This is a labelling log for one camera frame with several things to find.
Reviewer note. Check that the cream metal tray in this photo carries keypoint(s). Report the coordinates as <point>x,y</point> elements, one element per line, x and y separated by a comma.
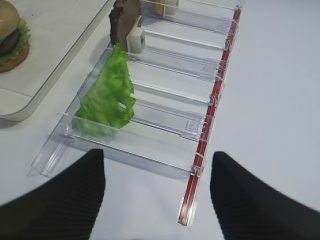
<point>58,29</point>

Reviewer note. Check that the brown meat patty on burger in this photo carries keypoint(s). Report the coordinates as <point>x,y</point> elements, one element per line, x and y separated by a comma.
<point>10,43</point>

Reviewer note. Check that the green lettuce on burger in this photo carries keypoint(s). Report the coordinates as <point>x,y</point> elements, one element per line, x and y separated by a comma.
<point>25,35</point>

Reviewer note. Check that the bottom bun of burger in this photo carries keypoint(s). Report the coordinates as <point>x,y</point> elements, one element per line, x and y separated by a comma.
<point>12,63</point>

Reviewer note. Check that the clear acrylic right rack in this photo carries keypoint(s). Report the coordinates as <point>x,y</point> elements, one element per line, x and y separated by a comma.
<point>178,59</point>

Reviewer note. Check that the sesame top bun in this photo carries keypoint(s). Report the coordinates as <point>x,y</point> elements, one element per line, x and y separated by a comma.
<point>9,19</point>

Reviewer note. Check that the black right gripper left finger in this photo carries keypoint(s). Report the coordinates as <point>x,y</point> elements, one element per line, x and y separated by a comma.
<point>64,208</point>

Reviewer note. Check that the brown meat patty in rack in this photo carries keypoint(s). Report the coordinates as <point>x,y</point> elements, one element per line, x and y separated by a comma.
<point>122,18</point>

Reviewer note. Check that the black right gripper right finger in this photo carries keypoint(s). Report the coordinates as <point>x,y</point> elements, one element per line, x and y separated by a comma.
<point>249,209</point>

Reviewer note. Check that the green lettuce leaf in rack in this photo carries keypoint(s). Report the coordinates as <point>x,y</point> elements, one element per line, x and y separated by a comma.
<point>108,105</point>

